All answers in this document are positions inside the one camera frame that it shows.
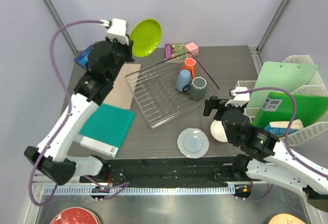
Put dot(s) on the beige cardboard sheet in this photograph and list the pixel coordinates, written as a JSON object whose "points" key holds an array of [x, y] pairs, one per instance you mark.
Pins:
{"points": [[121, 95]]}

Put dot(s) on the purple green book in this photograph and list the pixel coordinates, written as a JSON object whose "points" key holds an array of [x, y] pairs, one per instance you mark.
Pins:
{"points": [[172, 50]]}

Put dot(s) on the lime green plate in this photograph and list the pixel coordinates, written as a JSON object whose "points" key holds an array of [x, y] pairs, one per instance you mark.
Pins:
{"points": [[146, 36]]}

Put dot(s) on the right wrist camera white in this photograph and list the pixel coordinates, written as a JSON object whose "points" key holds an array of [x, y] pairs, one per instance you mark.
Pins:
{"points": [[238, 100]]}

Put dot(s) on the pink cube box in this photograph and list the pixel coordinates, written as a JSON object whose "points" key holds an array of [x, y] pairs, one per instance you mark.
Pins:
{"points": [[192, 47]]}

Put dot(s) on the dark grey mug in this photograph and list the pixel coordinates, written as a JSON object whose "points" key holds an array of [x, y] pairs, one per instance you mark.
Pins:
{"points": [[198, 87]]}

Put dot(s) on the red round plate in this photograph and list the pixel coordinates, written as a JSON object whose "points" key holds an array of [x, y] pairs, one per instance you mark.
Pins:
{"points": [[75, 215]]}

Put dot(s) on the light blue cup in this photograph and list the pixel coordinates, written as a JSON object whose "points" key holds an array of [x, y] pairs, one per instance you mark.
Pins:
{"points": [[183, 81]]}

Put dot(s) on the teal hardcover book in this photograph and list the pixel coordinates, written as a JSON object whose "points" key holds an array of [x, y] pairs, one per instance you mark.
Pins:
{"points": [[105, 130]]}

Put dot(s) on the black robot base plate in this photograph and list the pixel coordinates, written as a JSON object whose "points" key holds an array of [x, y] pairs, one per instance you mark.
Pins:
{"points": [[203, 172]]}

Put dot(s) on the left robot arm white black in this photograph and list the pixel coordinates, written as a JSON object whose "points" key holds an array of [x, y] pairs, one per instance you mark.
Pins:
{"points": [[50, 155]]}

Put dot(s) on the orange white bowl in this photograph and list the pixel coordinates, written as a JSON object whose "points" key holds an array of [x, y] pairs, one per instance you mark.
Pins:
{"points": [[217, 131]]}

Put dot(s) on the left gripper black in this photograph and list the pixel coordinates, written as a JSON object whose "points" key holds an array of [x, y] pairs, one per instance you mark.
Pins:
{"points": [[128, 48]]}

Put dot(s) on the orange mug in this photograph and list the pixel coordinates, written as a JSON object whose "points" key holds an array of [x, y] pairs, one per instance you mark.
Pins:
{"points": [[190, 65]]}

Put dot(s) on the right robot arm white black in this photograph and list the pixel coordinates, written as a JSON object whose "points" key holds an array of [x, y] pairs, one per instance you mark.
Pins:
{"points": [[266, 157]]}

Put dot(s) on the blue white book in organizer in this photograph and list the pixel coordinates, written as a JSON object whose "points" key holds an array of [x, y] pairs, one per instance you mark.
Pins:
{"points": [[278, 128]]}

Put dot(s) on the tan round object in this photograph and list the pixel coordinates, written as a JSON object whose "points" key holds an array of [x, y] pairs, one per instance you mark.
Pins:
{"points": [[285, 218]]}

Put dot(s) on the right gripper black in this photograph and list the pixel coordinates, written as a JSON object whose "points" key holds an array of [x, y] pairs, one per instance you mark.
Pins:
{"points": [[212, 103]]}

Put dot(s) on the blue sunset cover book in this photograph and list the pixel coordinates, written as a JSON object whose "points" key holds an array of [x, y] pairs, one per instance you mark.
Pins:
{"points": [[82, 58]]}

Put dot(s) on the light blue scalloped plate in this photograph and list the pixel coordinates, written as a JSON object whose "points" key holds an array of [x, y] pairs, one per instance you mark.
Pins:
{"points": [[193, 143]]}

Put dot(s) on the slotted cable duct rail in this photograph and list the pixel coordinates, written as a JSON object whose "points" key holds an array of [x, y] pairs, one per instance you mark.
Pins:
{"points": [[92, 190]]}

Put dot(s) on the light green clipboard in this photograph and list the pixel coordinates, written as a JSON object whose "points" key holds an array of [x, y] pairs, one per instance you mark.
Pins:
{"points": [[288, 76]]}

